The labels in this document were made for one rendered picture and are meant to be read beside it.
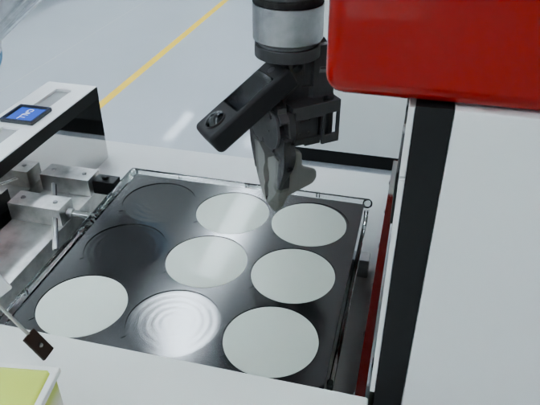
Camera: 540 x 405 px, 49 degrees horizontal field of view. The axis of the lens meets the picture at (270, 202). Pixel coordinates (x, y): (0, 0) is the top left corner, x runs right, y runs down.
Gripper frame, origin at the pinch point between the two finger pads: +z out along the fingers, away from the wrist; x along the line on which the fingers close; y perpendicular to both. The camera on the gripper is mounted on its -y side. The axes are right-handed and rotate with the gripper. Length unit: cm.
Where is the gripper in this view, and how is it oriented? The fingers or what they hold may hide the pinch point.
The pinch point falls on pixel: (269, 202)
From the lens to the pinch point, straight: 74.6
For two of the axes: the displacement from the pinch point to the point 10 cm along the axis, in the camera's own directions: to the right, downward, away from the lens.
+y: 8.9, -2.5, 3.8
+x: -4.5, -4.9, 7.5
